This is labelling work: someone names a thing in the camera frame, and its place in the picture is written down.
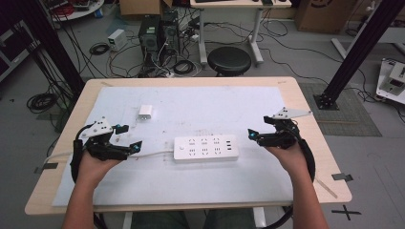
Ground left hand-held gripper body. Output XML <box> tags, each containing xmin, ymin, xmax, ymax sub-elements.
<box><xmin>79</xmin><ymin>116</ymin><xmax>131</xmax><ymax>161</ymax></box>

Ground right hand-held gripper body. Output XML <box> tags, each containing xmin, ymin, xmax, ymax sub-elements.
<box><xmin>256</xmin><ymin>107</ymin><xmax>312</xmax><ymax>150</ymax></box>

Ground person's left hand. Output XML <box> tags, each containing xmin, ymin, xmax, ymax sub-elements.
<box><xmin>77</xmin><ymin>150</ymin><xmax>122</xmax><ymax>190</ymax></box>

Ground person's right hand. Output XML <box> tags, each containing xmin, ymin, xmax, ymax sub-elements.
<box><xmin>265</xmin><ymin>142</ymin><xmax>309</xmax><ymax>184</ymax></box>

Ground wooden table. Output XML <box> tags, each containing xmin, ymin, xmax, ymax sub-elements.
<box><xmin>24</xmin><ymin>75</ymin><xmax>353</xmax><ymax>217</ymax></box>

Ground white charger adapter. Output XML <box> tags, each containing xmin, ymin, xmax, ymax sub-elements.
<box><xmin>138</xmin><ymin>104</ymin><xmax>154</xmax><ymax>122</ymax></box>

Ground white power strip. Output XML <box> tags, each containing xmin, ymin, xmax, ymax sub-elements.
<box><xmin>173</xmin><ymin>135</ymin><xmax>240</xmax><ymax>164</ymax></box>

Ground black tape strip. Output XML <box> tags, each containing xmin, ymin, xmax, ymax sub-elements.
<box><xmin>33</xmin><ymin>162</ymin><xmax>59</xmax><ymax>175</ymax></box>
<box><xmin>330</xmin><ymin>173</ymin><xmax>354</xmax><ymax>182</ymax></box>

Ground white table mat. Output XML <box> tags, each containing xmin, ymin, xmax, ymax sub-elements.
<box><xmin>52</xmin><ymin>85</ymin><xmax>294</xmax><ymax>208</ymax></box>

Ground black round stool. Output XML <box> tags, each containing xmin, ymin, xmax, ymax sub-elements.
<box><xmin>206</xmin><ymin>46</ymin><xmax>253</xmax><ymax>77</ymax></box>

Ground grey floor mat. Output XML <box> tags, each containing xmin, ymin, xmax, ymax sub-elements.
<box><xmin>298</xmin><ymin>82</ymin><xmax>383</xmax><ymax>138</ymax></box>

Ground white power supply box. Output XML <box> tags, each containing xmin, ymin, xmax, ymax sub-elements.
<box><xmin>107</xmin><ymin>29</ymin><xmax>129</xmax><ymax>52</ymax></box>

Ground person's legs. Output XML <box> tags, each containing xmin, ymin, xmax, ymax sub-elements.
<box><xmin>130</xmin><ymin>207</ymin><xmax>256</xmax><ymax>229</ymax></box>

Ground black computer tower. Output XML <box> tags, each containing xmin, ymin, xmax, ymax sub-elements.
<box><xmin>138</xmin><ymin>14</ymin><xmax>162</xmax><ymax>71</ymax></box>
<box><xmin>161</xmin><ymin>10</ymin><xmax>181</xmax><ymax>55</ymax></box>

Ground black tape cross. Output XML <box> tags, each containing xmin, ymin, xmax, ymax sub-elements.
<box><xmin>330</xmin><ymin>204</ymin><xmax>363</xmax><ymax>221</ymax></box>

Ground black metal stand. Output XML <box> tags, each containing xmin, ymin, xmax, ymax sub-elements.
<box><xmin>312</xmin><ymin>0</ymin><xmax>405</xmax><ymax>111</ymax></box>
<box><xmin>18</xmin><ymin>0</ymin><xmax>86</xmax><ymax>96</ymax></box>

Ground large cardboard box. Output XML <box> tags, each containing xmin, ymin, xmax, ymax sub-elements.
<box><xmin>293</xmin><ymin>0</ymin><xmax>358</xmax><ymax>35</ymax></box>

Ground white desk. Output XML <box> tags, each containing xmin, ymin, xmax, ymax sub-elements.
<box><xmin>189</xmin><ymin>0</ymin><xmax>293</xmax><ymax>67</ymax></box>

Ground round white table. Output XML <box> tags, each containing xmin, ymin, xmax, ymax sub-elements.
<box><xmin>40</xmin><ymin>0</ymin><xmax>106</xmax><ymax>23</ymax></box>

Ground white metal device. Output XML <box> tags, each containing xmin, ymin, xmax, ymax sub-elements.
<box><xmin>375</xmin><ymin>58</ymin><xmax>405</xmax><ymax>106</ymax></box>

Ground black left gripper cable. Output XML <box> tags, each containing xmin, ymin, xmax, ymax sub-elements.
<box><xmin>69</xmin><ymin>122</ymin><xmax>96</xmax><ymax>185</ymax></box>

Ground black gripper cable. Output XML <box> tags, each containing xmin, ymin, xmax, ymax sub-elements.
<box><xmin>69</xmin><ymin>122</ymin><xmax>96</xmax><ymax>185</ymax></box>
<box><xmin>269</xmin><ymin>119</ymin><xmax>317</xmax><ymax>229</ymax></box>

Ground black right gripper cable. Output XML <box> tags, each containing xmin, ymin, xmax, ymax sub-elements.
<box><xmin>269</xmin><ymin>119</ymin><xmax>317</xmax><ymax>229</ymax></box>

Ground black cable coil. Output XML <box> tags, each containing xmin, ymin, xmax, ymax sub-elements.
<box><xmin>88</xmin><ymin>42</ymin><xmax>111</xmax><ymax>56</ymax></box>
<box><xmin>26</xmin><ymin>92</ymin><xmax>59</xmax><ymax>115</ymax></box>
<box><xmin>172</xmin><ymin>59</ymin><xmax>196</xmax><ymax>76</ymax></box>

